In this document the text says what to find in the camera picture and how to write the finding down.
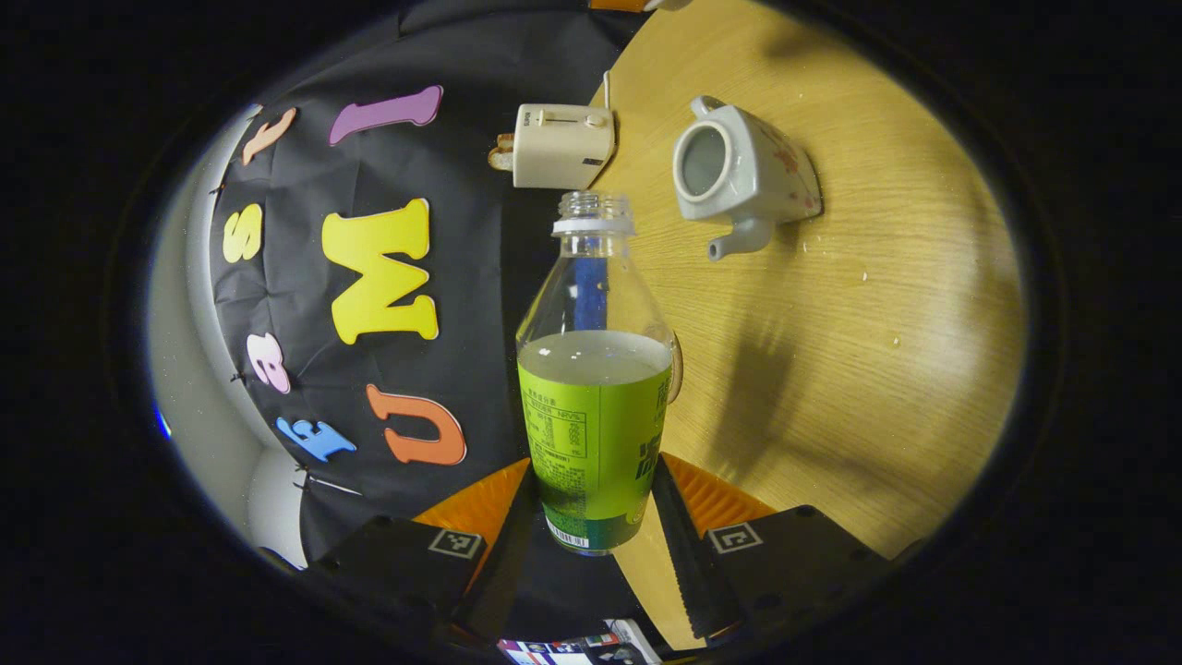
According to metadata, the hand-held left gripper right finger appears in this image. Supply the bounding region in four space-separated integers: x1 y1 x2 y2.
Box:
649 453 895 643

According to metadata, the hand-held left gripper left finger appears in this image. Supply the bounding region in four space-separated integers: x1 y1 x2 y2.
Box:
300 457 538 647

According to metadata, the green label water bottle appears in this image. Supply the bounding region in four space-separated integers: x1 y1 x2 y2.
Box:
515 190 677 557

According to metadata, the white teacup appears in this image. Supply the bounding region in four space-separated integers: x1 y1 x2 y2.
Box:
671 95 823 262

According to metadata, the white toaster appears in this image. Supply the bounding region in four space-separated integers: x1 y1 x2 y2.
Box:
513 103 617 190

